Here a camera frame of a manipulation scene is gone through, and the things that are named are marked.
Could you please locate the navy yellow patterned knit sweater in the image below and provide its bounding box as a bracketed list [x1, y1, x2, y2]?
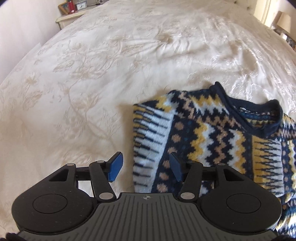
[133, 82, 295, 237]

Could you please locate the cream floral bedspread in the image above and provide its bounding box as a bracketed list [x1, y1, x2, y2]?
[1, 1, 295, 235]

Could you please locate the red bottle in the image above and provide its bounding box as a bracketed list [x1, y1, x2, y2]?
[67, 0, 75, 14]

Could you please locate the small alarm clock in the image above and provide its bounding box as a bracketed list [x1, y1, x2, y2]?
[76, 1, 87, 11]

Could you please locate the cream table lamp right side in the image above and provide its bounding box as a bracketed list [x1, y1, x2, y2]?
[276, 12, 292, 33]

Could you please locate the wooden picture frame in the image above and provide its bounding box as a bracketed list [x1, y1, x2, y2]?
[58, 2, 70, 15]

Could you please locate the cream bedside table left side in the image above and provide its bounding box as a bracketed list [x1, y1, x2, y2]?
[56, 9, 90, 30]

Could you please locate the cream tufted headboard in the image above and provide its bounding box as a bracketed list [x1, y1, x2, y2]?
[231, 0, 257, 11]

